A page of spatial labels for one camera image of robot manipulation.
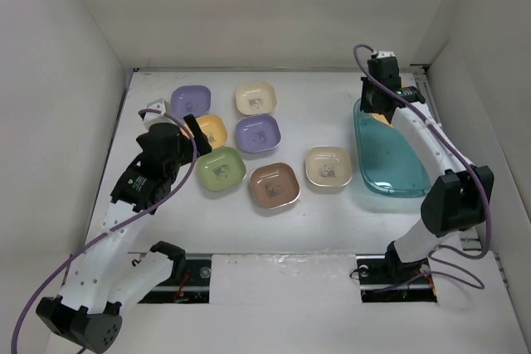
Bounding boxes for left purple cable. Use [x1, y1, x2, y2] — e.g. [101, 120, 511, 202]
[10, 108, 197, 354]

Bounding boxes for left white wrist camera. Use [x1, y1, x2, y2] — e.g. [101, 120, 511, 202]
[141, 99, 170, 130]

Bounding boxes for yellow plate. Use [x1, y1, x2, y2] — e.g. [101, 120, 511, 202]
[371, 114, 392, 126]
[196, 114, 228, 153]

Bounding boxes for green plate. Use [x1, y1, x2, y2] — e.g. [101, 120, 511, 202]
[195, 147, 246, 192]

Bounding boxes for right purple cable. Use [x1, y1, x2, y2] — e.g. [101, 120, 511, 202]
[353, 43, 493, 292]

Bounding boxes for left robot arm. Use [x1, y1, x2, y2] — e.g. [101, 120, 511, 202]
[36, 113, 212, 353]

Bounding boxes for yellow plate on table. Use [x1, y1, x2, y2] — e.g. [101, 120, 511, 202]
[196, 114, 228, 153]

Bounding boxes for cream plate back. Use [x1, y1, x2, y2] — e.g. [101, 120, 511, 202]
[235, 82, 277, 116]

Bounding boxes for brown plate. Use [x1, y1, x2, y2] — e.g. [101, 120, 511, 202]
[249, 162, 300, 209]

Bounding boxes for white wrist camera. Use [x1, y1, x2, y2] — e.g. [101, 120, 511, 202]
[141, 99, 170, 130]
[372, 51, 395, 59]

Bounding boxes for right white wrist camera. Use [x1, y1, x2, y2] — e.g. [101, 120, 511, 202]
[372, 51, 395, 59]

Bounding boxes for purple plate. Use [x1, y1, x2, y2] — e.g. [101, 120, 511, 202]
[235, 114, 282, 153]
[170, 85, 212, 118]

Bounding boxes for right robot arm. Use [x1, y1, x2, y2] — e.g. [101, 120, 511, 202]
[358, 51, 494, 293]

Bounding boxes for teal plastic bin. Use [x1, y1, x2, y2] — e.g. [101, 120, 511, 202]
[353, 101, 431, 198]

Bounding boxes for cream plate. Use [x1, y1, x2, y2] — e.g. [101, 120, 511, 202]
[235, 82, 277, 116]
[304, 146, 353, 188]

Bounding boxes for purple cable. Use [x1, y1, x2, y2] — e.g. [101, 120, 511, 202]
[353, 43, 493, 292]
[10, 108, 197, 354]

